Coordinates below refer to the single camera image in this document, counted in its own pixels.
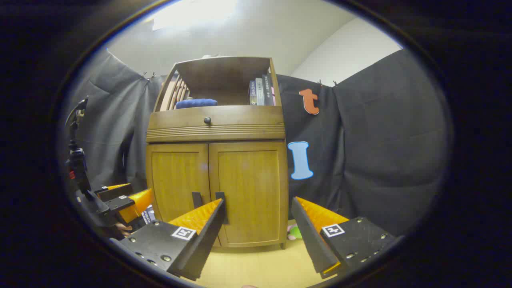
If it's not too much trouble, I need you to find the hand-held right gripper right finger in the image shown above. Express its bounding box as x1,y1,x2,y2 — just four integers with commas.
291,196,396,279

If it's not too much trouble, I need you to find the black backdrop cloth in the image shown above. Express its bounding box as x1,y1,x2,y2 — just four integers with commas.
66,48,450,236

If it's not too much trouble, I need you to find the wooden double-door shoe cabinet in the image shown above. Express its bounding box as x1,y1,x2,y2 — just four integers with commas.
146,56,289,249

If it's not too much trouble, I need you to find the wooden cabinet door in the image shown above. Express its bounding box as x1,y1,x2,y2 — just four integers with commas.
146,143,221,247
208,141,288,247

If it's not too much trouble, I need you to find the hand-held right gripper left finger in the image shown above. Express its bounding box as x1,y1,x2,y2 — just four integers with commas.
119,199,226,281

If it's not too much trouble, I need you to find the wooden cabinet drawer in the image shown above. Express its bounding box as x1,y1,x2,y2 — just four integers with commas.
147,106,285,128

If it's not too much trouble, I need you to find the blue folded towel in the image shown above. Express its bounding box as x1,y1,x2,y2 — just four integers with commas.
175,98,218,109

